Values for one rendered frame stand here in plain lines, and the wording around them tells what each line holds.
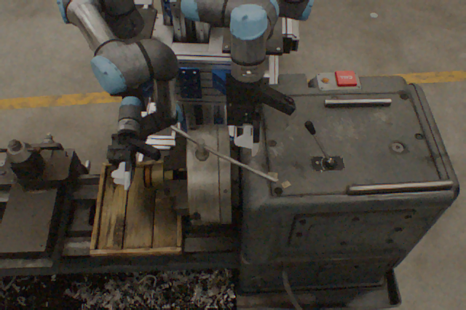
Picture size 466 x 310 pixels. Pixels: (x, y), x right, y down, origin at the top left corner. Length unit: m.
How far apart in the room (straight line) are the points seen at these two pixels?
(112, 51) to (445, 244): 2.07
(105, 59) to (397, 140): 0.86
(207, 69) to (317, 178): 0.76
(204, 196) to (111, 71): 0.43
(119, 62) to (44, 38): 2.51
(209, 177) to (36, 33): 2.78
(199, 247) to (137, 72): 0.62
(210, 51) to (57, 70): 1.87
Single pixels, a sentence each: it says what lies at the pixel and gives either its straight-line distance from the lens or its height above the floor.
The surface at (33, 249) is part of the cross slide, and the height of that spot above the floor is 0.97.
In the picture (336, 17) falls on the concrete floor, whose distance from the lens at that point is 3.77.
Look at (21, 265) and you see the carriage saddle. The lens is 1.58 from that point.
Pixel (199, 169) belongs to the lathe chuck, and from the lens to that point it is 1.25.
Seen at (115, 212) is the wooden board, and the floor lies 0.88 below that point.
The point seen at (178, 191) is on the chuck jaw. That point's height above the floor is 1.11.
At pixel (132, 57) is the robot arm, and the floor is 1.41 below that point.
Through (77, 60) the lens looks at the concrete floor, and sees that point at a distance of 3.49.
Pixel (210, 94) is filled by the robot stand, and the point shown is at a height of 0.86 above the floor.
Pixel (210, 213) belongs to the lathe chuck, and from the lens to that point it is 1.30.
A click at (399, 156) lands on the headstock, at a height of 1.26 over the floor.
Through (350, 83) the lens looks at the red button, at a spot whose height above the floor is 1.27.
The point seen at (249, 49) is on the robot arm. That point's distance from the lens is 0.94.
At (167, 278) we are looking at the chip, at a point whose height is 0.56.
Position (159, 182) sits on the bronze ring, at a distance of 1.38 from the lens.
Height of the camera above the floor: 2.27
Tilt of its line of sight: 55 degrees down
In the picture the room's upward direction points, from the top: straight up
